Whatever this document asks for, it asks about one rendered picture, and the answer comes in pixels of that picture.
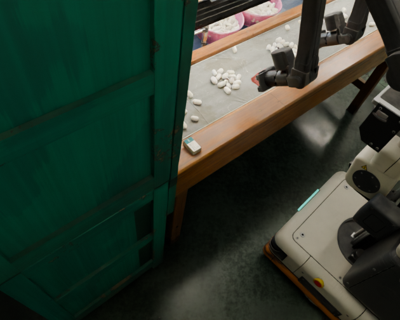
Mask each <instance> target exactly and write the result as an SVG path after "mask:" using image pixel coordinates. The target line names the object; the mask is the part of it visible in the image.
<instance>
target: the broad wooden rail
mask: <svg viewBox="0 0 400 320"><path fill-rule="evenodd" d="M386 58H387V54H386V52H385V46H384V43H383V41H382V38H381V35H380V33H379V31H378V30H376V31H374V32H372V33H371V34H369V35H367V36H365V37H363V38H362V39H360V40H358V41H356V42H355V43H353V44H352V45H350V46H348V47H346V48H344V49H342V50H340V51H339V52H337V53H335V54H334V55H332V56H330V57H328V58H326V59H325V60H323V61H321V62H319V63H318V65H319V71H318V75H317V78H316V79H315V80H314V81H313V82H311V83H310V84H308V85H307V86H306V87H304V88H302V89H297V88H289V86H277V87H275V88H274V89H272V90H270V91H268V92H266V93H264V94H263V95H261V96H259V97H258V98H256V99H254V100H252V101H250V102H249V103H247V104H245V105H244V106H242V107H240V108H238V109H236V110H235V111H233V112H231V113H230V114H227V115H226V116H224V117H222V118H221V119H219V120H217V121H215V122H214V123H212V124H210V125H208V126H207V127H205V128H203V129H201V130H199V131H198V132H196V133H194V134H193V135H191V136H189V137H192V138H193V139H194V140H195V141H196V142H197V143H198V144H199V146H200V147H201V151H199V152H198V153H196V154H194V155H192V153H191V152H190V151H189V150H188V149H187V148H186V147H185V145H184V144H183V141H184V140H186V139H188V138H189V137H187V138H185V139H183V140H182V146H181V152H180V159H179V164H178V180H177V188H176V194H175V197H177V196H178V195H180V194H181V193H183V192H185V191H186V190H187V189H189V188H191V187H192V186H194V185H195V184H197V183H198V182H200V181H201V180H203V179H204V178H206V177H208V176H209V175H211V174H212V173H214V172H215V171H216V170H218V169H220V168H221V167H223V166H225V165H226V164H227V163H229V162H231V161H232V160H233V159H235V158H237V157H238V156H240V155H241V154H243V153H244V152H246V151H247V150H249V149H251V148H252V147H254V146H255V145H256V144H258V143H260V142H261V141H263V140H265V139H266V138H267V137H269V136H271V135H272V134H273V133H275V132H277V131H278V130H280V129H281V128H283V127H284V126H286V125H287V124H289V123H290V122H292V121H294V120H295V119H296V118H298V117H300V116H301V115H302V114H304V113H306V112H307V111H309V110H311V109H312V108H313V107H315V106H316V105H318V104H320V103H321V102H323V101H324V100H326V99H327V98H329V97H330V96H332V95H334V94H335V93H336V92H338V91H340V90H341V89H342V88H344V87H346V86H347V85H349V84H350V83H352V82H353V81H355V80H356V79H358V78H360V77H361V76H363V75H364V74H365V73H367V72H369V71H370V70H372V69H374V68H375V67H376V66H378V65H380V64H381V63H382V62H384V61H385V59H386Z"/></svg>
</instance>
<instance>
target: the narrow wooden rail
mask: <svg viewBox="0 0 400 320"><path fill-rule="evenodd" d="M333 1H335V0H326V4H328V3H331V2H333ZM301 14H302V4H301V5H298V6H296V7H294V8H292V9H289V10H287V11H284V12H282V13H280V14H278V15H275V16H273V17H270V18H268V19H266V20H264V21H261V22H259V23H256V24H255V25H252V26H250V27H247V28H245V29H243V30H240V31H238V32H236V33H234V34H231V35H229V36H227V37H224V38H222V39H219V40H217V41H215V42H213V43H211V44H209V45H206V46H203V47H202V48H199V49H197V50H194V51H193V52H192V61H191V66H192V65H194V64H196V63H199V62H201V61H203V60H206V59H207V58H209V57H212V56H214V55H216V54H218V53H221V52H223V51H225V50H227V49H229V48H231V47H234V46H236V45H238V44H241V43H243V42H245V41H247V40H249V39H251V38H253V37H256V36H258V35H260V34H263V33H264V32H267V31H269V30H271V29H273V28H276V27H278V26H280V25H282V24H284V23H286V22H289V21H291V20H293V19H295V18H298V17H300V16H301Z"/></svg>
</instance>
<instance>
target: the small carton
mask: <svg viewBox="0 0 400 320"><path fill-rule="evenodd" d="M183 144H184V145H185V147H186V148H187V149H188V150H189V151H190V152H191V153H192V155H194V154H196V153H198V152H199V151H201V147H200V146H199V144H198V143H197V142H196V141H195V140H194V139H193V138H192V137H189V138H188V139H186V140H184V141H183Z"/></svg>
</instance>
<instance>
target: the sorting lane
mask: <svg viewBox="0 0 400 320"><path fill-rule="evenodd" d="M354 1H355V0H335V1H333V2H331V3H328V4H326V7H325V12H324V16H325V15H327V14H330V13H333V12H336V11H342V8H345V9H346V10H347V11H346V13H345V14H346V15H347V16H348V17H347V18H345V21H346V22H347V21H348V19H349V16H350V14H351V11H352V8H353V5H354ZM299 20H301V16H300V17H298V18H295V19H293V20H291V21H289V22H286V23H284V24H282V25H280V26H278V27H276V28H273V29H271V30H269V31H267V32H264V33H263V34H260V35H258V36H256V37H253V38H251V39H249V40H247V41H245V42H243V43H241V44H238V45H236V46H235V47H236V49H237V52H236V53H233V50H232V47H231V48H229V49H227V50H225V51H223V52H221V53H218V54H216V55H214V56H212V57H209V58H207V59H206V60H203V61H201V62H199V63H196V64H194V65H192V66H190V77H189V87H188V90H189V91H190V92H191V93H192V94H193V97H192V98H189V97H188V96H187V104H186V110H187V112H188V113H187V114H186V115H185V118H184V122H185V123H186V125H187V128H186V129H183V135H182V140H183V139H185V138H187V137H189V136H191V135H193V134H194V133H196V132H198V131H199V130H201V129H203V128H205V127H207V126H208V125H210V124H212V123H214V122H215V121H217V120H219V119H221V118H222V117H224V116H226V115H227V114H230V113H231V112H233V111H235V110H236V109H238V108H240V107H242V106H244V105H245V104H247V103H249V102H250V101H252V100H254V99H256V98H258V97H259V96H261V95H263V94H264V93H266V92H268V91H270V90H272V89H274V88H275V87H277V86H273V87H272V88H270V89H268V90H267V91H265V92H258V85H256V84H255V83H253V82H252V81H251V78H252V77H253V76H254V75H255V74H256V73H257V72H260V71H261V70H263V69H266V68H268V67H270V66H273V65H274V62H273V60H272V57H271V55H270V54H271V51H270V50H266V47H267V45H268V44H270V45H271V47H272V45H273V43H276V39H277V38H279V37H281V38H282V40H283V39H284V40H285V42H289V43H291V42H293V43H294V44H296V45H297V48H298V38H299V32H300V24H299V23H298V21H299ZM370 22H374V20H373V18H372V16H371V13H370V12H369V15H368V21H367V23H366V29H365V32H364V35H363V37H365V36H367V35H369V34H371V33H372V32H374V31H376V30H378V29H377V27H376V25H375V26H369V23H370ZM285 25H289V26H290V30H286V29H285ZM363 37H362V38H363ZM362 38H360V39H362ZM357 41H358V40H357ZM276 44H277V43H276ZM348 46H350V45H346V44H339V45H334V46H326V47H322V48H320V49H319V62H321V61H323V60H325V59H326V58H328V57H330V56H332V55H334V54H335V53H337V52H339V51H340V50H342V49H344V48H346V47H348ZM221 68H222V69H223V72H222V73H221V75H223V74H225V73H227V71H228V70H233V71H234V72H235V73H234V74H235V75H236V76H237V75H238V74H240V75H241V78H240V81H241V84H240V88H239V89H232V85H233V83H232V84H231V83H230V85H231V89H230V90H231V93H230V94H226V92H225V91H224V90H223V89H224V88H225V87H226V84H225V86H223V87H221V88H219V87H218V86H217V84H218V83H220V82H222V81H224V79H222V77H221V78H220V80H218V81H217V83H216V84H213V83H212V81H211V77H212V76H214V75H213V73H212V70H216V71H217V70H219V69H221ZM214 77H216V76H214ZM193 99H198V100H201V101H202V104H201V105H196V104H193V102H192V101H193ZM191 116H197V117H198V118H199V120H198V121H193V120H192V119H191Z"/></svg>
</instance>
